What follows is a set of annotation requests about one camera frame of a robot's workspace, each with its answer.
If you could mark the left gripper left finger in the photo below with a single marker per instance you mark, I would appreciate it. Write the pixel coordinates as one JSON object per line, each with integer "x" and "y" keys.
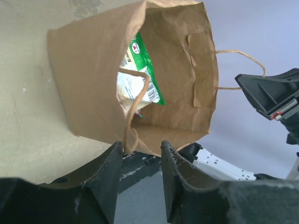
{"x": 87, "y": 195}

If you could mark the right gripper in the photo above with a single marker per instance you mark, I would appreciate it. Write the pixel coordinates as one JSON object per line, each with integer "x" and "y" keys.
{"x": 276, "y": 97}

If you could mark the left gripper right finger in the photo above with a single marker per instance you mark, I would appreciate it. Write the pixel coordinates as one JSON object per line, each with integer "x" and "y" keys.
{"x": 194, "y": 197}

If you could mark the green white snack packet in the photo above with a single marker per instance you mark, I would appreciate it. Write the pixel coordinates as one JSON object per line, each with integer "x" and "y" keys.
{"x": 128, "y": 87}

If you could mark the brown paper bag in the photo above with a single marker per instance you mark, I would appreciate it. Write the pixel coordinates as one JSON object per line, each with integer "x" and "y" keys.
{"x": 86, "y": 56}

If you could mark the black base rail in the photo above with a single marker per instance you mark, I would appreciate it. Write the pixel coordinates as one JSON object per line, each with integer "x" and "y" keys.
{"x": 136, "y": 167}

